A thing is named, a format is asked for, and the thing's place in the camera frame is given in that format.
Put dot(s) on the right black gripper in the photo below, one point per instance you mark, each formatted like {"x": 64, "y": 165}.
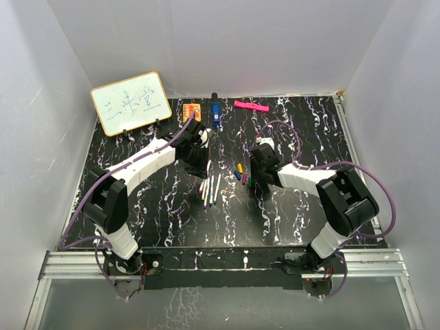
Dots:
{"x": 256, "y": 177}

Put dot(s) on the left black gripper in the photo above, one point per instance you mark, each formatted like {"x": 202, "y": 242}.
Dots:
{"x": 200, "y": 170}

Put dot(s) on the white pen yellow end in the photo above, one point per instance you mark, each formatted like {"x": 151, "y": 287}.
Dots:
{"x": 201, "y": 187}

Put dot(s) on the white pen red tip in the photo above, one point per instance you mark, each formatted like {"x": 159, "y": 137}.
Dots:
{"x": 208, "y": 169}

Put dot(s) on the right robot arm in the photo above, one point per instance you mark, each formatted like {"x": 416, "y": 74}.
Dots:
{"x": 346, "y": 201}

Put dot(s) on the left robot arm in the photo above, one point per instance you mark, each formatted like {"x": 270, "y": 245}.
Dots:
{"x": 106, "y": 200}

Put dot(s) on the white pen magenta end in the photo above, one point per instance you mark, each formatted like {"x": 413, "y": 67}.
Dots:
{"x": 205, "y": 190}

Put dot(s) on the blue pen cap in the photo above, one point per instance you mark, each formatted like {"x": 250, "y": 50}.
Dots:
{"x": 237, "y": 175}

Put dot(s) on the white pen blue tip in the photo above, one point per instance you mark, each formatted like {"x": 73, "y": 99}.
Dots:
{"x": 211, "y": 193}

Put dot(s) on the white pen green end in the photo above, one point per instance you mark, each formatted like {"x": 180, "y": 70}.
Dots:
{"x": 216, "y": 191}

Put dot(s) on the orange card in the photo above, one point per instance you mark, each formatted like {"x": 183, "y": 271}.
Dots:
{"x": 191, "y": 110}

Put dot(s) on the blue black marker tool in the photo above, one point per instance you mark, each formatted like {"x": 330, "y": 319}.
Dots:
{"x": 215, "y": 110}

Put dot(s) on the pink plastic tool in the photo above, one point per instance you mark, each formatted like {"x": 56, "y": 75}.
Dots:
{"x": 251, "y": 106}

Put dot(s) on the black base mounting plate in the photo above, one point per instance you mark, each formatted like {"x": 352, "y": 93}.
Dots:
{"x": 232, "y": 267}

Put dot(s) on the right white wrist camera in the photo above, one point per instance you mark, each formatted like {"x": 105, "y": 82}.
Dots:
{"x": 264, "y": 140}

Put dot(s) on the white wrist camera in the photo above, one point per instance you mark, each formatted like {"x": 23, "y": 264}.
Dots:
{"x": 205, "y": 136}
{"x": 264, "y": 140}

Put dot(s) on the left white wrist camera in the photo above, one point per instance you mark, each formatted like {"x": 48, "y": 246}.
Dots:
{"x": 205, "y": 136}

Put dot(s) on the small whiteboard wooden frame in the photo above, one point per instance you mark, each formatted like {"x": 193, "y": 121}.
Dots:
{"x": 131, "y": 103}

